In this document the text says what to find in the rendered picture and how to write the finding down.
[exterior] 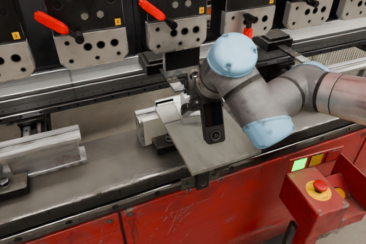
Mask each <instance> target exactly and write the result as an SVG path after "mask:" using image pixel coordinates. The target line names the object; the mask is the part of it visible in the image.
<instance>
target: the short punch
mask: <svg viewBox="0 0 366 244"><path fill-rule="evenodd" d="M162 56H163V69H164V77H169V76H174V75H179V74H184V73H187V72H193V71H198V63H199V57H200V47H195V48H189V49H185V50H179V51H173V52H167V53H163V54H162Z"/></svg>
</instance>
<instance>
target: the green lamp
mask: <svg viewBox="0 0 366 244"><path fill-rule="evenodd" d="M306 160H307V158H304V159H301V160H298V161H295V162H294V165H293V168H292V171H295V170H299V169H302V168H304V166H305V164H306Z"/></svg>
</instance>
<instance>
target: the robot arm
mask: <svg viewBox="0 0 366 244"><path fill-rule="evenodd" d="M257 59H258V53H257V48H256V46H255V44H254V42H253V41H252V40H251V39H250V38H249V37H247V36H246V35H244V34H241V33H236V32H231V33H226V34H223V35H222V36H220V37H219V38H218V39H217V40H216V41H215V43H214V44H213V45H212V46H211V47H210V49H209V50H208V53H207V55H206V58H205V60H204V61H201V62H199V63H198V66H199V71H194V72H187V74H186V76H185V78H184V85H185V89H186V94H187V96H188V95H189V97H187V98H186V97H185V95H184V93H181V94H180V101H181V110H180V114H181V116H183V117H188V116H189V115H190V114H191V113H194V112H195V111H200V117H201V122H202V131H203V139H204V140H205V141H206V143H207V144H215V143H220V142H224V141H225V130H224V120H223V109H222V107H223V106H224V102H223V99H224V100H225V102H226V104H227V105H228V107H229V108H230V110H231V112H232V113H233V115H234V116H235V118H236V120H237V121H238V122H239V124H240V126H241V127H242V131H243V132H244V133H246V135H247V136H248V138H249V139H250V140H251V142H252V143H253V145H254V146H255V147H256V148H258V149H265V148H268V147H270V146H272V145H274V144H276V143H278V142H280V141H281V140H283V139H284V138H286V137H287V136H289V135H290V134H292V132H293V131H294V129H295V126H294V124H293V122H292V121H291V120H292V118H291V117H292V116H294V115H295V114H297V113H298V112H299V111H301V110H303V109H309V110H312V111H316V112H319V113H323V114H327V115H331V116H333V117H337V118H341V119H345V120H348V121H352V122H355V123H359V124H362V125H366V77H359V76H353V75H347V74H340V73H336V72H330V71H329V69H328V68H327V67H326V66H324V65H322V64H321V63H319V62H314V61H310V62H305V63H303V64H299V65H297V66H295V67H293V68H291V69H290V70H289V71H287V72H286V73H284V74H282V75H280V76H278V77H276V78H274V79H273V80H271V81H269V82H267V83H266V82H265V80H264V79H263V77H262V76H261V74H260V73H259V71H258V70H257V69H256V67H255V65H256V62H257ZM196 73H197V74H196ZM186 79H187V84H186ZM222 98H223V99H222Z"/></svg>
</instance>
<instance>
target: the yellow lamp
mask: <svg viewBox="0 0 366 244"><path fill-rule="evenodd" d="M323 155H324V154H320V155H316V156H312V158H311V160H310V163H309V167H310V166H314V165H316V164H320V163H321V160H322V158H323Z"/></svg>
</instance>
